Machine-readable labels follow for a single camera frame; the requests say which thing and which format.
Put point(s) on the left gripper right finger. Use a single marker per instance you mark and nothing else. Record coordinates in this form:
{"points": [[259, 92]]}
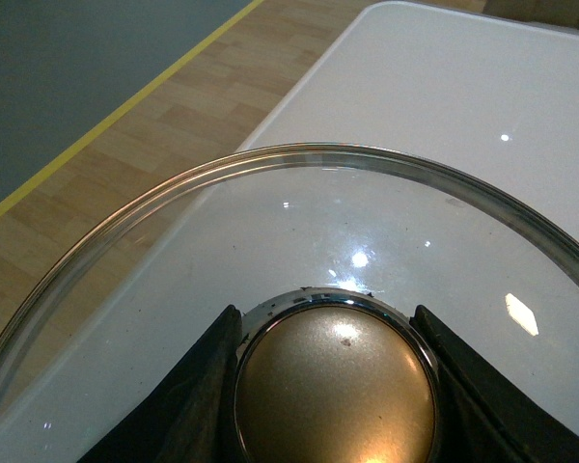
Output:
{"points": [[486, 417]]}

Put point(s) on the glass pot lid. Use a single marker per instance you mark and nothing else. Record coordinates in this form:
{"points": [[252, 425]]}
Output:
{"points": [[326, 251]]}

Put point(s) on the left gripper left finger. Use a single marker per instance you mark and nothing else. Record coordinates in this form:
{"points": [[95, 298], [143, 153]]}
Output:
{"points": [[179, 420]]}

